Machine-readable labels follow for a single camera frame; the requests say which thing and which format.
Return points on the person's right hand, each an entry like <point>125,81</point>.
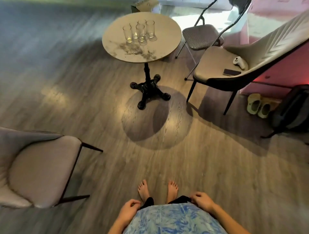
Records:
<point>205,202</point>

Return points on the person's left hand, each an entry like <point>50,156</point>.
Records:
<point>125,213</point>

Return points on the person's right fingers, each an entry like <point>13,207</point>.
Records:
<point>196,196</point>

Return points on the person's left fingers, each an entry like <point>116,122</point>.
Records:
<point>135,203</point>

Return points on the person's left forearm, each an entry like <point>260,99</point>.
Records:
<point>117,227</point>

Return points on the person's right forearm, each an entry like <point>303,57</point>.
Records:
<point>229,220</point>

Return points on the person's left foot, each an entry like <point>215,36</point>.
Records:
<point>144,190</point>

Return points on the person's foot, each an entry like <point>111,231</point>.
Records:
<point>172,191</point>
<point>144,190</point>

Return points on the black trousers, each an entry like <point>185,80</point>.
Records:
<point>179,199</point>

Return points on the person's right foot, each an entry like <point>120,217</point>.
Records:
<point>172,191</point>

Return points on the blue patterned shirt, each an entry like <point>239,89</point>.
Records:
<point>173,220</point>

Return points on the grey upholstered dining chair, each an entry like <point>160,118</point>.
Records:
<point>41,168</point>

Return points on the pale green slipper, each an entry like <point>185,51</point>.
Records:
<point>254,104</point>
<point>265,109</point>

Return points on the black backpack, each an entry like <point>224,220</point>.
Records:
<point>292,111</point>

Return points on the black smartphone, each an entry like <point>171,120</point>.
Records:
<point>231,72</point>

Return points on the beige quilted-back dining chair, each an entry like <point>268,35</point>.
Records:
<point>212,65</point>

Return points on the white game controller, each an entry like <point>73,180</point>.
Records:
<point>240,62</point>

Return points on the round marble table black base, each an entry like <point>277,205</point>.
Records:
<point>159,45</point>

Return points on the folding chair checkered seat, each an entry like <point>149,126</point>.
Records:
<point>200,36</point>

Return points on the clear drinking glass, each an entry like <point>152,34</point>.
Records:
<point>134,30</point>
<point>141,35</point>
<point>127,33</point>
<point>151,30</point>
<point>142,22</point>

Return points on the cardboard box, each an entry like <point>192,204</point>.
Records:
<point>144,6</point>

